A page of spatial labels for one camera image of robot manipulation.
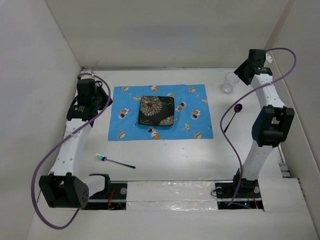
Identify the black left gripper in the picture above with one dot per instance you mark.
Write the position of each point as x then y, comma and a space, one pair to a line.
99, 89

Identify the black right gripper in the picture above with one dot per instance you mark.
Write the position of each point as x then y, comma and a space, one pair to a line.
240, 71

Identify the black floral square plate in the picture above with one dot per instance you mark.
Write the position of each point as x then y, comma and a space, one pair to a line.
156, 111

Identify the blue space-print cloth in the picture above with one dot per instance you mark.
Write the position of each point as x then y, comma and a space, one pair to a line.
192, 118

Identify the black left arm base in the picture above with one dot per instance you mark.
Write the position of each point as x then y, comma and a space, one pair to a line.
113, 200

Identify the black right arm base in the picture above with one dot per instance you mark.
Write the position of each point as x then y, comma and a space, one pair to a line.
238, 194

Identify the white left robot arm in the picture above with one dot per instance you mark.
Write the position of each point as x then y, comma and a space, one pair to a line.
63, 187

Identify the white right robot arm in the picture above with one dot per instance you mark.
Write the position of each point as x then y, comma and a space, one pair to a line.
273, 122

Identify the clear plastic cup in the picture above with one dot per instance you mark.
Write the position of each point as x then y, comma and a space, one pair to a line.
230, 81

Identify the purple iridescent spoon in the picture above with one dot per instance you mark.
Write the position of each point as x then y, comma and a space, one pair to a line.
237, 108

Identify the iridescent fork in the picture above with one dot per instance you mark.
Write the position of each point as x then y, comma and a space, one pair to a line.
105, 159

